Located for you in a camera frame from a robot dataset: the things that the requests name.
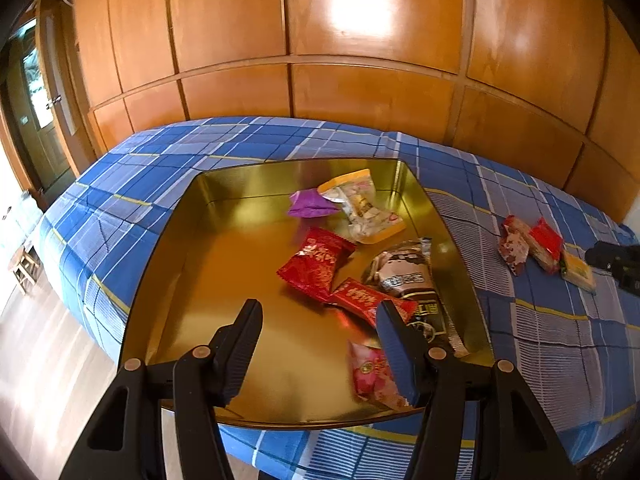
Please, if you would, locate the gold interior snack box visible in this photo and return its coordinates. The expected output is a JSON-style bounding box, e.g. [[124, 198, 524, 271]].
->
[[120, 158, 494, 430]]

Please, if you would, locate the plain red snack bag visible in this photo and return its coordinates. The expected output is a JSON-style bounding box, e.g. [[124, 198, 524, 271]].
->
[[528, 217, 563, 260]]

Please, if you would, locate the large red floral snack packet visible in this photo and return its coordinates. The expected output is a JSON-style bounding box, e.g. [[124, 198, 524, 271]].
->
[[277, 226, 356, 304]]

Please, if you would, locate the wooden door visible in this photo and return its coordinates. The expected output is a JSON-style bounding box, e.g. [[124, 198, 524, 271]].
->
[[1, 0, 101, 209]]

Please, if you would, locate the pink small snack packet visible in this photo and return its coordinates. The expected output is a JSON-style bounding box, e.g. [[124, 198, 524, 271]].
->
[[348, 342, 409, 411]]

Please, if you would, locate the wooden panelled wardrobe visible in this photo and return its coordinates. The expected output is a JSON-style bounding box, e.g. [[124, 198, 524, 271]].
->
[[73, 0, 639, 221]]

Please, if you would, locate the blue plaid bed sheet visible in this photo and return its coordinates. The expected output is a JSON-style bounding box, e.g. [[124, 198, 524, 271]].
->
[[34, 116, 639, 462]]

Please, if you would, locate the purple snack packet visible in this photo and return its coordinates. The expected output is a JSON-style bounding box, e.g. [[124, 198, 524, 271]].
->
[[288, 188, 338, 219]]

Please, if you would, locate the white yellow cartoon snack bag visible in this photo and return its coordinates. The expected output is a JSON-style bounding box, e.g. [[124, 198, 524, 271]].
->
[[317, 168, 406, 245]]

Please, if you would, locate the dark brown black snack bag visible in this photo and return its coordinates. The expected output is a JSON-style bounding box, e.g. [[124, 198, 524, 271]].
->
[[362, 237, 470, 358]]

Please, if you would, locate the white red patterned snack packet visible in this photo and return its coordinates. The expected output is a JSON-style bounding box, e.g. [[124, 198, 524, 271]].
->
[[498, 214, 530, 276]]

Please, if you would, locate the small red gold snack packet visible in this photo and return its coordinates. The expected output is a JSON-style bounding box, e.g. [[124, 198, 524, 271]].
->
[[330, 278, 418, 327]]

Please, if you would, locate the yellow cracker pack green label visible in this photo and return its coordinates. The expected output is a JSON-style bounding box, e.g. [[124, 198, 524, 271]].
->
[[560, 250, 597, 294]]

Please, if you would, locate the clear rice cracker roll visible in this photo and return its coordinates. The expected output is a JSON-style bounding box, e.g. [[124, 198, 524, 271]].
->
[[527, 238, 560, 274]]

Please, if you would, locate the small wooden stool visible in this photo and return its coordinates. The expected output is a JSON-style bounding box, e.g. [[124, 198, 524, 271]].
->
[[10, 246, 40, 295]]

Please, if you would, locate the black mesh basket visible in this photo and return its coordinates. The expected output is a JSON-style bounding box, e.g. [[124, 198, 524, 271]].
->
[[576, 424, 640, 480]]

